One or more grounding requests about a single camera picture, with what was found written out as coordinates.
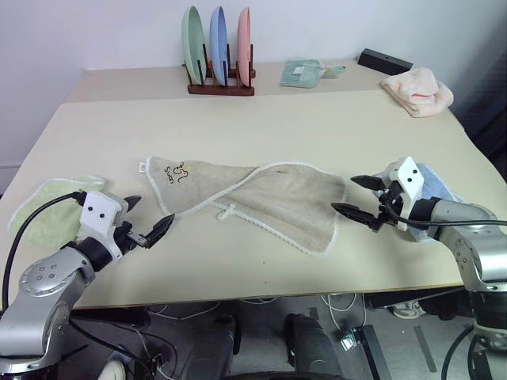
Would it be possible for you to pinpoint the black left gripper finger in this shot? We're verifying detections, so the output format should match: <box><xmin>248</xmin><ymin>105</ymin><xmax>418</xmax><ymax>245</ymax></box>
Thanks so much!
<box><xmin>143</xmin><ymin>213</ymin><xmax>177</xmax><ymax>250</ymax></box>
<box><xmin>122</xmin><ymin>195</ymin><xmax>143</xmax><ymax>215</ymax></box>

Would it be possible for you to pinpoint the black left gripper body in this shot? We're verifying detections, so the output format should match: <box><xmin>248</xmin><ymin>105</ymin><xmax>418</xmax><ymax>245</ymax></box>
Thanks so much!
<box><xmin>113</xmin><ymin>220</ymin><xmax>152</xmax><ymax>255</ymax></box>

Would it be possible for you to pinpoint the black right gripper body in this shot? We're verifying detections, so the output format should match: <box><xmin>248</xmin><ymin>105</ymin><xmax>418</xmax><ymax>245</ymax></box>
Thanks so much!
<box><xmin>377</xmin><ymin>180</ymin><xmax>406</xmax><ymax>226</ymax></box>

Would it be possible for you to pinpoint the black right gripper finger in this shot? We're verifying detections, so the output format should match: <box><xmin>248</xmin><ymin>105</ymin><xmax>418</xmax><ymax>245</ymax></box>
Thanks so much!
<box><xmin>330</xmin><ymin>202</ymin><xmax>382</xmax><ymax>232</ymax></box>
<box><xmin>350</xmin><ymin>174</ymin><xmax>385</xmax><ymax>191</ymax></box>

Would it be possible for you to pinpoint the light blue cloth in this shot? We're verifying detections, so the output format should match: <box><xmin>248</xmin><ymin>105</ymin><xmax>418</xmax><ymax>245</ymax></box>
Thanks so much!
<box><xmin>372</xmin><ymin>161</ymin><xmax>469</xmax><ymax>243</ymax></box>

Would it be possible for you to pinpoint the beige towel with white trim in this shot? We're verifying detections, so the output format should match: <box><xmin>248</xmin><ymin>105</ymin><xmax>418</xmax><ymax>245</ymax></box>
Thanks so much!
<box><xmin>136</xmin><ymin>156</ymin><xmax>349</xmax><ymax>260</ymax></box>

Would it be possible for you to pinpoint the light green cloth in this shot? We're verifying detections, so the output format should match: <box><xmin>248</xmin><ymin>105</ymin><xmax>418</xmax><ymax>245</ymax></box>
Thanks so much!
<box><xmin>7</xmin><ymin>173</ymin><xmax>108</xmax><ymax>252</ymax></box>

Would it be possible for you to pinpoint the pink fluffy towel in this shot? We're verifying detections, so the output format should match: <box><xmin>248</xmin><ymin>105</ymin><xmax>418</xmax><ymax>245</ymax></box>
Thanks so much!
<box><xmin>380</xmin><ymin>66</ymin><xmax>456</xmax><ymax>119</ymax></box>

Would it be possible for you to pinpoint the teal cloth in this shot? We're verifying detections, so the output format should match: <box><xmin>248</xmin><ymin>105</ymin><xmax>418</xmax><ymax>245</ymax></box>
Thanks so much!
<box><xmin>279</xmin><ymin>58</ymin><xmax>327</xmax><ymax>89</ymax></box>

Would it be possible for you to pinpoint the white sneaker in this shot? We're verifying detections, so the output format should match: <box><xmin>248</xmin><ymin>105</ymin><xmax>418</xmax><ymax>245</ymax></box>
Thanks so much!
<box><xmin>392</xmin><ymin>300</ymin><xmax>428</xmax><ymax>320</ymax></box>

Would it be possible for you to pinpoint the black rectangular box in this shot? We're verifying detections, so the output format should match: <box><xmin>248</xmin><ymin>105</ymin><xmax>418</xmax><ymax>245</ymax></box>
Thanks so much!
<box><xmin>356</xmin><ymin>47</ymin><xmax>414</xmax><ymax>78</ymax></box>

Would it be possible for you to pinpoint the dark rounded shape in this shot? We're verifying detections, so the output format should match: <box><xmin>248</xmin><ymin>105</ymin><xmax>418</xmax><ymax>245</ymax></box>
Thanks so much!
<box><xmin>284</xmin><ymin>312</ymin><xmax>344</xmax><ymax>378</ymax></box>
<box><xmin>172</xmin><ymin>314</ymin><xmax>241</xmax><ymax>380</ymax></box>

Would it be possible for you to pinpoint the white round wheel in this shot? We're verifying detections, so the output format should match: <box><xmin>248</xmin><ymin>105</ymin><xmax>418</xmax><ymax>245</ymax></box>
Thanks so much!
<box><xmin>96</xmin><ymin>357</ymin><xmax>128</xmax><ymax>380</ymax></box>

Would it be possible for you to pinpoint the black metal stand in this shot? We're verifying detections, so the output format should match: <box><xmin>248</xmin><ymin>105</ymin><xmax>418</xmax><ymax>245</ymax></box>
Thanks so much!
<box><xmin>351</xmin><ymin>324</ymin><xmax>392</xmax><ymax>380</ymax></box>

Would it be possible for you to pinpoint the dark wooden plate rack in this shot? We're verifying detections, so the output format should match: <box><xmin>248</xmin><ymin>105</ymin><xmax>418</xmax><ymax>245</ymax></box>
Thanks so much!
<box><xmin>181</xmin><ymin>43</ymin><xmax>256</xmax><ymax>97</ymax></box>

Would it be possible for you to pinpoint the green plate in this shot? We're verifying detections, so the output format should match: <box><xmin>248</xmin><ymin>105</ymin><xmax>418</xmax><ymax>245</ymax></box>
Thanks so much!
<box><xmin>181</xmin><ymin>5</ymin><xmax>208</xmax><ymax>86</ymax></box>

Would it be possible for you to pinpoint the blue plate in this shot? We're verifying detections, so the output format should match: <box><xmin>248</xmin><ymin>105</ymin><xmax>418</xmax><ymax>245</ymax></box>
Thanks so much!
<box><xmin>209</xmin><ymin>6</ymin><xmax>231</xmax><ymax>86</ymax></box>

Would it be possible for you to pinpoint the pink plate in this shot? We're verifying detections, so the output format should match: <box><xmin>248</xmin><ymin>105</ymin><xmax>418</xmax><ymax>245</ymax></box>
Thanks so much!
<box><xmin>237</xmin><ymin>7</ymin><xmax>254</xmax><ymax>89</ymax></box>

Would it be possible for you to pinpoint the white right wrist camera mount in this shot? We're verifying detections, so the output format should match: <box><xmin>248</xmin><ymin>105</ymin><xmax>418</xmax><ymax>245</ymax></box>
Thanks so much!
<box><xmin>385</xmin><ymin>156</ymin><xmax>425</xmax><ymax>231</ymax></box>

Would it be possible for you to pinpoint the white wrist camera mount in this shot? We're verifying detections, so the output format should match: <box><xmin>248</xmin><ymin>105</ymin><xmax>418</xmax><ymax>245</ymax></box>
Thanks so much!
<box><xmin>80</xmin><ymin>191</ymin><xmax>128</xmax><ymax>262</ymax></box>
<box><xmin>385</xmin><ymin>156</ymin><xmax>425</xmax><ymax>231</ymax></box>

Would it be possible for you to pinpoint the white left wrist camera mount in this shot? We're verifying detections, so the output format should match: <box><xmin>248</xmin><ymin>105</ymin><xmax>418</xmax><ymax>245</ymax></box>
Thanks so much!
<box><xmin>80</xmin><ymin>191</ymin><xmax>128</xmax><ymax>262</ymax></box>

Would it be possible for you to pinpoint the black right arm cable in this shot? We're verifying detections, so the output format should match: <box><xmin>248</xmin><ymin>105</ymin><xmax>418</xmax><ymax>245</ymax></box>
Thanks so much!
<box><xmin>384</xmin><ymin>199</ymin><xmax>507</xmax><ymax>230</ymax></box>

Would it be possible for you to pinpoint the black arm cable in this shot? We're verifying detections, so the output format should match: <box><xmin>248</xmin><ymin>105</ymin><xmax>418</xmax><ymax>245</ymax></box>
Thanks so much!
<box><xmin>384</xmin><ymin>199</ymin><xmax>507</xmax><ymax>230</ymax></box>
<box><xmin>1</xmin><ymin>191</ymin><xmax>87</xmax><ymax>314</ymax></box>

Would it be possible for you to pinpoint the white floor cable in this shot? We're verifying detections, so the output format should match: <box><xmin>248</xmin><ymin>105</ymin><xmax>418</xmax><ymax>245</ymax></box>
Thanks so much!
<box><xmin>319</xmin><ymin>292</ymin><xmax>368</xmax><ymax>332</ymax></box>

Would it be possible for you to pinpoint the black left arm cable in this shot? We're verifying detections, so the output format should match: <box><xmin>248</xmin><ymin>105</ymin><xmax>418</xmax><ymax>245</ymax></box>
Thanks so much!
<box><xmin>1</xmin><ymin>191</ymin><xmax>87</xmax><ymax>314</ymax></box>

